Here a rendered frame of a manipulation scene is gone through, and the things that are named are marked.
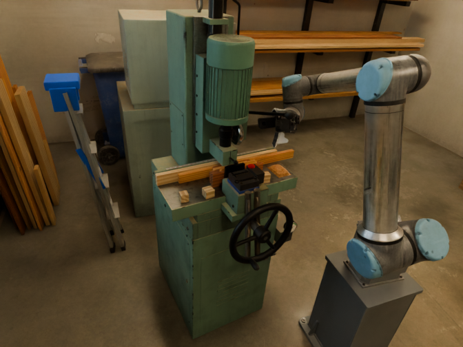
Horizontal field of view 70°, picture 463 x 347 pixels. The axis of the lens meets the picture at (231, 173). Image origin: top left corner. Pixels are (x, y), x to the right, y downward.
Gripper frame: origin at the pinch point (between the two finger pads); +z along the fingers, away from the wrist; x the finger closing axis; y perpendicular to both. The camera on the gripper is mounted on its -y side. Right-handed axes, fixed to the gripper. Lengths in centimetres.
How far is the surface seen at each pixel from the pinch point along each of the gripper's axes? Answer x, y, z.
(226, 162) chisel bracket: 14.9, -19.6, 1.6
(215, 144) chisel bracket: 8.2, -25.7, -1.5
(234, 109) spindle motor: -8.6, -12.8, 6.9
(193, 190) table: 23.7, -29.5, 14.5
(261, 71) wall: -5, -83, -264
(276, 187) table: 28.3, -0.1, -8.0
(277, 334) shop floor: 117, 0, -11
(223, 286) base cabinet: 80, -24, 3
